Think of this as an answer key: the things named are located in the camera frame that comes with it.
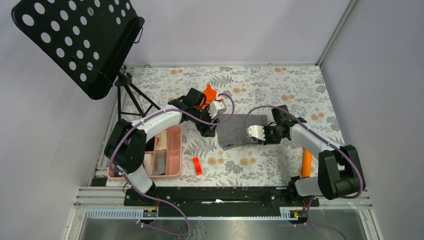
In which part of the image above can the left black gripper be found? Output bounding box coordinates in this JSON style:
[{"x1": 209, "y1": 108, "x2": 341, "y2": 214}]
[{"x1": 191, "y1": 104, "x2": 220, "y2": 137}]

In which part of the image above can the orange underwear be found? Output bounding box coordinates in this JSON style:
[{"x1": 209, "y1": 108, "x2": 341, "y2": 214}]
[{"x1": 200, "y1": 84, "x2": 218, "y2": 109}]

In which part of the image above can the grey striped underwear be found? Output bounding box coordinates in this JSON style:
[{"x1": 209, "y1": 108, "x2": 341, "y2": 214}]
[{"x1": 215, "y1": 113, "x2": 268, "y2": 151}]

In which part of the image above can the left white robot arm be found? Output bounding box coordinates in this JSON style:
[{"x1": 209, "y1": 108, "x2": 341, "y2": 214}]
[{"x1": 104, "y1": 88, "x2": 227, "y2": 206}]

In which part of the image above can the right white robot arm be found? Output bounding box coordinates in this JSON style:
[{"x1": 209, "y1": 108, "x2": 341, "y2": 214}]
[{"x1": 264, "y1": 105, "x2": 365, "y2": 206}]

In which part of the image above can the floral tablecloth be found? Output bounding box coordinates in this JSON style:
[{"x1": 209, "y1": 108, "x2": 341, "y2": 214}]
[{"x1": 128, "y1": 66, "x2": 345, "y2": 187}]

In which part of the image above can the pink divided storage tray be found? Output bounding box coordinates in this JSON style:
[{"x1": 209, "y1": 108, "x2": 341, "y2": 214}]
[{"x1": 107, "y1": 126, "x2": 183, "y2": 182}]

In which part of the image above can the cream rolled cloth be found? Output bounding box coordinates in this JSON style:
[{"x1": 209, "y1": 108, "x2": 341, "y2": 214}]
[{"x1": 154, "y1": 130, "x2": 168, "y2": 151}]

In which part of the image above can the small red block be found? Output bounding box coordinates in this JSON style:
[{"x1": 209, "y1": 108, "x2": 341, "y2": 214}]
[{"x1": 192, "y1": 157, "x2": 203, "y2": 176}]

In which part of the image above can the pink rolled cloth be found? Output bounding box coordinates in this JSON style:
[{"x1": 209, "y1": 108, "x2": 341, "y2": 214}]
[{"x1": 143, "y1": 153, "x2": 154, "y2": 176}]

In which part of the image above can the grey rolled cloth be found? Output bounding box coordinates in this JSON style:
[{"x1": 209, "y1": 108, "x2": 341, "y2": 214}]
[{"x1": 152, "y1": 152, "x2": 167, "y2": 176}]

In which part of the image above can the black perforated music stand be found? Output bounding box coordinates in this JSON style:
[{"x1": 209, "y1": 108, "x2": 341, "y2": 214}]
[{"x1": 10, "y1": 0, "x2": 145, "y2": 119}]

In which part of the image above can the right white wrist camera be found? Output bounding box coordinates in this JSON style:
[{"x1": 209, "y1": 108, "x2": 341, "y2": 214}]
[{"x1": 247, "y1": 125, "x2": 266, "y2": 144}]

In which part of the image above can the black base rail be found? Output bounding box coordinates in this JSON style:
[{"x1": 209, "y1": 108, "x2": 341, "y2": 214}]
[{"x1": 123, "y1": 186, "x2": 310, "y2": 218}]

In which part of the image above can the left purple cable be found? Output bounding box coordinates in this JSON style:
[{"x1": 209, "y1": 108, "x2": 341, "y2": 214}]
[{"x1": 108, "y1": 93, "x2": 236, "y2": 237}]

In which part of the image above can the purple cable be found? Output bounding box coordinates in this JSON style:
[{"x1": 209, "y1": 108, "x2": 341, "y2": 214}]
[
  {"x1": 108, "y1": 93, "x2": 236, "y2": 237},
  {"x1": 244, "y1": 105, "x2": 365, "y2": 240}
]

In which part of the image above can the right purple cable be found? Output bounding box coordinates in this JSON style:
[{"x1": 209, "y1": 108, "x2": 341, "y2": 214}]
[{"x1": 244, "y1": 105, "x2": 365, "y2": 240}]

